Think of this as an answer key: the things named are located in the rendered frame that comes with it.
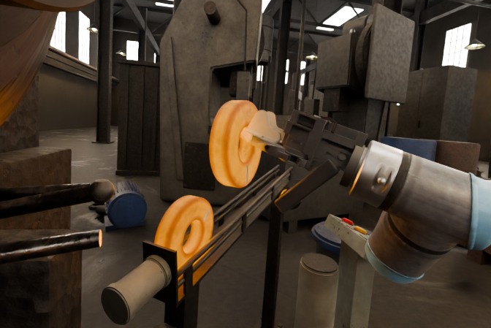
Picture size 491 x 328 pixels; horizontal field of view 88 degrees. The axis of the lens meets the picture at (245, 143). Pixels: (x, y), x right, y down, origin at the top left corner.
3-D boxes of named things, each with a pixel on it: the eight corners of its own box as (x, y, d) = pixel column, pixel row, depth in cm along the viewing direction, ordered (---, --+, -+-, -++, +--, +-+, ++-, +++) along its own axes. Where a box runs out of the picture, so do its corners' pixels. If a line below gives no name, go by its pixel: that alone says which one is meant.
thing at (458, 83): (415, 182, 487) (428, 77, 470) (459, 195, 411) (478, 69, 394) (388, 182, 470) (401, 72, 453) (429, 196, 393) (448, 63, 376)
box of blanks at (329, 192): (278, 236, 216) (286, 145, 209) (238, 204, 290) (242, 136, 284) (362, 223, 261) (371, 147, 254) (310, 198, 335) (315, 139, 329)
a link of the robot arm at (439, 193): (469, 270, 33) (529, 227, 26) (369, 223, 37) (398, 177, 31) (465, 217, 39) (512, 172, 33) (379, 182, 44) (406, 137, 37)
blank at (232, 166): (207, 100, 39) (226, 100, 38) (248, 101, 53) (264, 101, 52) (208, 196, 42) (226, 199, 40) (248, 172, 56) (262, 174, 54)
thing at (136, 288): (101, 317, 39) (98, 282, 38) (147, 279, 47) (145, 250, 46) (130, 332, 36) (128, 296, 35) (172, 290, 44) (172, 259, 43)
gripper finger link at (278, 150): (260, 133, 45) (306, 152, 42) (257, 142, 45) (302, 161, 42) (249, 134, 41) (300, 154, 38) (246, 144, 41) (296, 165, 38)
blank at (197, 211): (172, 286, 52) (185, 292, 51) (139, 246, 43) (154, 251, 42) (208, 223, 63) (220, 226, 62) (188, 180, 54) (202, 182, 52)
